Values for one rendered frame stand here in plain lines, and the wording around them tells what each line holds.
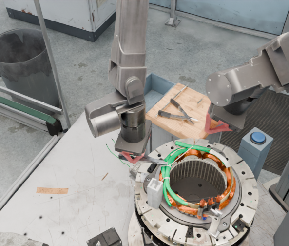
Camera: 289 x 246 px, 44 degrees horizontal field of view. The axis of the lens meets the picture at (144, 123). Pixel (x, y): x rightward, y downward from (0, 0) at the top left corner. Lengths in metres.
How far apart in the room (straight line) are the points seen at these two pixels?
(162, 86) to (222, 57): 1.88
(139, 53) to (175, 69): 2.28
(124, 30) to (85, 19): 2.51
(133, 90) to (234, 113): 0.20
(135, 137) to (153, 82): 0.54
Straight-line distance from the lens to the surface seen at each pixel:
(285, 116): 2.74
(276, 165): 2.44
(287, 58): 0.57
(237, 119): 0.69
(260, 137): 1.16
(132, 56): 0.70
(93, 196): 1.32
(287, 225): 1.15
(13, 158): 2.52
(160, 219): 0.91
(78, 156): 1.43
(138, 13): 0.70
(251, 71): 0.59
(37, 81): 2.42
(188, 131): 1.11
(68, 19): 3.32
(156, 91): 1.34
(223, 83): 0.58
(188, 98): 1.21
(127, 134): 0.80
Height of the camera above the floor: 1.91
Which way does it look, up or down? 48 degrees down
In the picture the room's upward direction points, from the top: 1 degrees counter-clockwise
